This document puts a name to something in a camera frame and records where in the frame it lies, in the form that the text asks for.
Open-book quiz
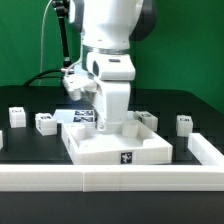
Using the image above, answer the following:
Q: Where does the white sheet with tags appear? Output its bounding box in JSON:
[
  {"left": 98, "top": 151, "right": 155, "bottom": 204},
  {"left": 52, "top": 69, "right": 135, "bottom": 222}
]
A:
[{"left": 53, "top": 109, "right": 102, "bottom": 124}]

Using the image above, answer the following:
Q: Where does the white square tabletop part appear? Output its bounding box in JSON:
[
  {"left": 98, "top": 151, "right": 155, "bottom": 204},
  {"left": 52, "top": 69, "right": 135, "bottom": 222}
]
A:
[{"left": 61, "top": 120, "right": 173, "bottom": 165}]

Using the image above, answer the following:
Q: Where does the white cable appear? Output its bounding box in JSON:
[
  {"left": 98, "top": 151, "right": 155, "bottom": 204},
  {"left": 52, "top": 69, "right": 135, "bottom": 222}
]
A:
[{"left": 38, "top": 0, "right": 54, "bottom": 87}]

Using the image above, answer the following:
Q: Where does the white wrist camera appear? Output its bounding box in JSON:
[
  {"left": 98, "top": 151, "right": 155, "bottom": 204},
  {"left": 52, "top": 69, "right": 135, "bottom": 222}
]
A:
[{"left": 86, "top": 52, "right": 135, "bottom": 81}]

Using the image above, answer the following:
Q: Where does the white fence obstacle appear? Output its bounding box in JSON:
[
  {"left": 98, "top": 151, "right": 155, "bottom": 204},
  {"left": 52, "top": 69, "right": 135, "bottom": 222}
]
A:
[{"left": 0, "top": 133, "right": 224, "bottom": 192}]

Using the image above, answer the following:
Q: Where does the black cable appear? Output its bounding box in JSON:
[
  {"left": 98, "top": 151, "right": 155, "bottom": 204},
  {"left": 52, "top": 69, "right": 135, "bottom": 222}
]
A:
[{"left": 22, "top": 68, "right": 68, "bottom": 88}]

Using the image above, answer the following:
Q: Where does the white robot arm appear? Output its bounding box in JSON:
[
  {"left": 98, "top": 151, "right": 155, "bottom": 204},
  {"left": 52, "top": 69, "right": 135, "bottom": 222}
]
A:
[{"left": 69, "top": 0, "right": 157, "bottom": 131}]

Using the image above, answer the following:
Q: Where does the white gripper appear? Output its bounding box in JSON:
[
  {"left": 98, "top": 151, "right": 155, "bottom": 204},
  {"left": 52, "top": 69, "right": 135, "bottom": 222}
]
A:
[{"left": 93, "top": 78, "right": 131, "bottom": 131}]

